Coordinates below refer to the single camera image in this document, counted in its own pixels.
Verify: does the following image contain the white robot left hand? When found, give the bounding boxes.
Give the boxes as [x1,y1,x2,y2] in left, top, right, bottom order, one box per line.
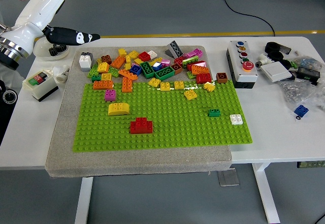
[1,0,102,56]

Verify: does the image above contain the magenta square brick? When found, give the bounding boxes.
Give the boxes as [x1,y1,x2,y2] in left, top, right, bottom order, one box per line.
[104,89,117,102]

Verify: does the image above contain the yellow curved brick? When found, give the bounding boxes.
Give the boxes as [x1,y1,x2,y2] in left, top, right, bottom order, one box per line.
[108,102,130,116]

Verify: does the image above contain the white and grey brick stack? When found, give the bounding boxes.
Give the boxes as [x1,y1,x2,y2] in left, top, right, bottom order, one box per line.
[79,52,94,73]

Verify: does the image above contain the orange flat long brick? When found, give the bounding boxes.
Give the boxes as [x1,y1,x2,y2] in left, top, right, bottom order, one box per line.
[118,69,139,80]

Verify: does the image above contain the green long upturned brick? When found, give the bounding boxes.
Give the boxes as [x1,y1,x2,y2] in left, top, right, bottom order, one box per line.
[154,66,176,80]
[140,61,155,79]

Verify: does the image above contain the grey long brick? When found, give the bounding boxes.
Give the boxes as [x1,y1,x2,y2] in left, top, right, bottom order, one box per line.
[165,40,184,59]

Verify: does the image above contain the brown upturned brick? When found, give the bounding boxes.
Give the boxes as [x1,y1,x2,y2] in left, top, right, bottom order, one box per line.
[170,62,183,75]

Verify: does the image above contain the red stepped brick stack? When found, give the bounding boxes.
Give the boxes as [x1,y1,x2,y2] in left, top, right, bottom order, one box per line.
[129,117,154,135]

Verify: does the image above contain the lime green long brick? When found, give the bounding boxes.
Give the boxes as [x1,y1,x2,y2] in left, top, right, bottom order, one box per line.
[182,55,200,69]

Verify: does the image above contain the pink long brick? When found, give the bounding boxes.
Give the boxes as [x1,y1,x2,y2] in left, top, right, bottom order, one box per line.
[186,48,204,59]

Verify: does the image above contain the red glossy sloped brick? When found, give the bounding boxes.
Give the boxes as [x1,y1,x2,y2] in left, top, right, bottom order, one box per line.
[186,60,208,71]

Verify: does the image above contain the red rounded brick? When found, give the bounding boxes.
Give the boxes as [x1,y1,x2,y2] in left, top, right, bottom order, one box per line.
[196,73,213,84]

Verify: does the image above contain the white plastic bowl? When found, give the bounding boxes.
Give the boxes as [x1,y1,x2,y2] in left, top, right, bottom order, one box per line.
[32,37,71,62]

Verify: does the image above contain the grey-brown mat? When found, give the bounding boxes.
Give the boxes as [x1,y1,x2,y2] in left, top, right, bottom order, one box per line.
[45,45,233,178]

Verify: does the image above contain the green studded baseplate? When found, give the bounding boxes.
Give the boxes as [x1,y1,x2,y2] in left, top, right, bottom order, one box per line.
[72,79,254,153]

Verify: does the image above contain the white table leg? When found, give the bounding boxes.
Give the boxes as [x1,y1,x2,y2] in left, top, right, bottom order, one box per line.
[75,177,94,224]
[251,162,281,224]

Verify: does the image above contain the white push-button control box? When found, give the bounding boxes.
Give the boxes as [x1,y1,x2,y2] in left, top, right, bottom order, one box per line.
[225,40,259,89]

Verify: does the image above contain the white pipe fitting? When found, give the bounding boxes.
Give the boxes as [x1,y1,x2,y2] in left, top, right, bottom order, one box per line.
[255,53,275,69]

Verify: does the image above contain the black clamp with metal plate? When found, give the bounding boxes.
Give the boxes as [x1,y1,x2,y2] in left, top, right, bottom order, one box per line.
[264,41,292,55]

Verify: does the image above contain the grey floor plate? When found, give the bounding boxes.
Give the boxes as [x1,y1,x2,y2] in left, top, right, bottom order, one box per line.
[217,168,241,187]

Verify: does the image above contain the clear bag of screws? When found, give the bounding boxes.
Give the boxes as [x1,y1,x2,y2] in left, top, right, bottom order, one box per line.
[278,78,325,113]

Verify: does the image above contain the clear bag of blue parts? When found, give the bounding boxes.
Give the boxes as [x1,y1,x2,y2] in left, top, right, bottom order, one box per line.
[291,55,325,70]

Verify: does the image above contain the black power adapter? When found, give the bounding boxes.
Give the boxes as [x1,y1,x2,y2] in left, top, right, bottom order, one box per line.
[296,66,321,85]

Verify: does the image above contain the table height control panel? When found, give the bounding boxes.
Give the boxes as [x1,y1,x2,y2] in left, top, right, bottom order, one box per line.
[297,160,325,169]

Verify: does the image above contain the white switch box green red buttons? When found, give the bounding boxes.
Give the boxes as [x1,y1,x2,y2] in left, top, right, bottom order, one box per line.
[22,70,59,103]

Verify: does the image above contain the black floor cable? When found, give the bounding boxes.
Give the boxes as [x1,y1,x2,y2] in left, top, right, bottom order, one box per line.
[220,0,276,37]

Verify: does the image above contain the white wall switch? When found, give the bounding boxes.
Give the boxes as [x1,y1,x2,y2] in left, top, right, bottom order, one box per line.
[260,61,293,83]

